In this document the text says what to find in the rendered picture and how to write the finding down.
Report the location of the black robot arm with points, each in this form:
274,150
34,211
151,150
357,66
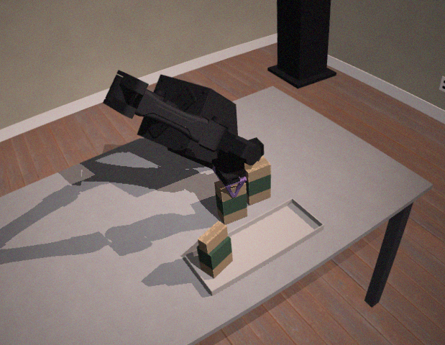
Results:
212,136

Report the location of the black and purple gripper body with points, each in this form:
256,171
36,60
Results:
224,170

